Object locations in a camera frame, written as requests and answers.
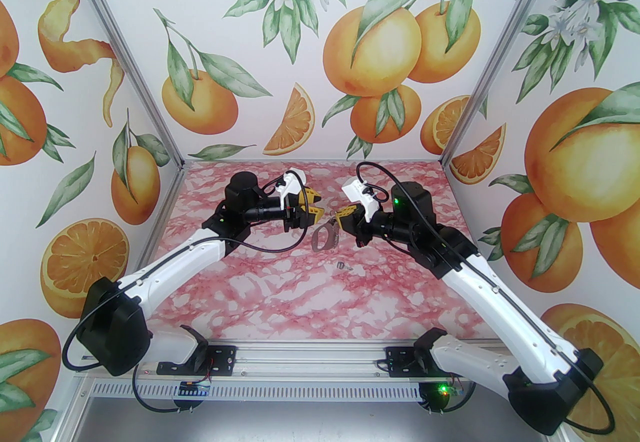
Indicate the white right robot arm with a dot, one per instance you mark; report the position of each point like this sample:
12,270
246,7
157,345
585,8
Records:
510,310

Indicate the silver frame corner post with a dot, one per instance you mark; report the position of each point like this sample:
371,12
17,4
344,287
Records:
500,55
128,55

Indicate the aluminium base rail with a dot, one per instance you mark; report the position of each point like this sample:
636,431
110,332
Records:
310,360

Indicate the small metal screw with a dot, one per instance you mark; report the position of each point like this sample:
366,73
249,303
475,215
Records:
343,266

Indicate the silver short frame post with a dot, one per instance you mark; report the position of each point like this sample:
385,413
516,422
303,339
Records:
77,410

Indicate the small circuit board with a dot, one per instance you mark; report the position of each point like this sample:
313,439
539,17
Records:
447,389
194,389

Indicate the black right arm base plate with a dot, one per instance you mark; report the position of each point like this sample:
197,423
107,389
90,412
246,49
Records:
400,362

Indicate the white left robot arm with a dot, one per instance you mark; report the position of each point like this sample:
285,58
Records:
170,270

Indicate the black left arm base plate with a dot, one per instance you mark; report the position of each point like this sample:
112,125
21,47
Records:
225,360

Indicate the metal keyring with keys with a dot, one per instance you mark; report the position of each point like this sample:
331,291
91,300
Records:
324,236

